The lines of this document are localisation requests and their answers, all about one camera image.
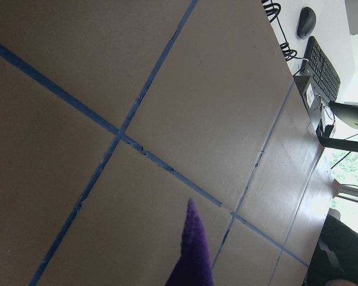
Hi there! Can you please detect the person in black jacket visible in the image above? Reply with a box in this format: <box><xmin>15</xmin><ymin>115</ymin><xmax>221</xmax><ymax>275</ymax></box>
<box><xmin>303</xmin><ymin>215</ymin><xmax>358</xmax><ymax>285</ymax></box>

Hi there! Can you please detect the black keyboard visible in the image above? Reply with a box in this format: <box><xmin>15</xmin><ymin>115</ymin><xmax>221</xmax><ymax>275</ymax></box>
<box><xmin>302</xmin><ymin>36</ymin><xmax>341</xmax><ymax>101</ymax></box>

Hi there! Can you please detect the black coiled cable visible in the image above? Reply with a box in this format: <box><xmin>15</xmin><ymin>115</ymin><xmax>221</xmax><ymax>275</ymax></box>
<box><xmin>261</xmin><ymin>0</ymin><xmax>305</xmax><ymax>63</ymax></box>

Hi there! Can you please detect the purple towel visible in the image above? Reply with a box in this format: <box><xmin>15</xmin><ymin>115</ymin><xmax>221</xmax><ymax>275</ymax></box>
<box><xmin>165</xmin><ymin>198</ymin><xmax>214</xmax><ymax>286</ymax></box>

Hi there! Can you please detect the black box with label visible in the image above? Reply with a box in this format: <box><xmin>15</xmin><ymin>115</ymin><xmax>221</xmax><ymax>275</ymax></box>
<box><xmin>294</xmin><ymin>75</ymin><xmax>324</xmax><ymax>136</ymax></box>

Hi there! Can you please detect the black computer mouse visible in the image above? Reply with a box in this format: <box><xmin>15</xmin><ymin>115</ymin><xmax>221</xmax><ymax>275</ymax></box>
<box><xmin>297</xmin><ymin>7</ymin><xmax>317</xmax><ymax>39</ymax></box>

